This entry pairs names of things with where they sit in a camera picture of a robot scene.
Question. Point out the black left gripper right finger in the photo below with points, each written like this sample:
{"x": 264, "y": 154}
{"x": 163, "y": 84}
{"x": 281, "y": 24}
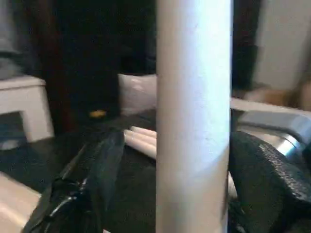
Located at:
{"x": 265, "y": 184}

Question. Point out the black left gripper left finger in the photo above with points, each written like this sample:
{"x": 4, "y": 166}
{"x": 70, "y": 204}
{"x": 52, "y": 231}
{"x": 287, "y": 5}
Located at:
{"x": 82, "y": 194}

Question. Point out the white plastic table top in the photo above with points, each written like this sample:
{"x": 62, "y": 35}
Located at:
{"x": 14, "y": 204}

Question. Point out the black work mat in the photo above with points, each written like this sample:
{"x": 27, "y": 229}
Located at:
{"x": 29, "y": 155}

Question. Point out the small yellow label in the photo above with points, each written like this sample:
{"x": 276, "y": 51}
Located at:
{"x": 97, "y": 113}

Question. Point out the light grey cushion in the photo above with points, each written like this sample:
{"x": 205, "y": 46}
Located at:
{"x": 138, "y": 94}

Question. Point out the black cabinet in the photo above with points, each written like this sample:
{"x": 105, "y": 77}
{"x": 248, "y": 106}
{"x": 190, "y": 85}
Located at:
{"x": 97, "y": 48}

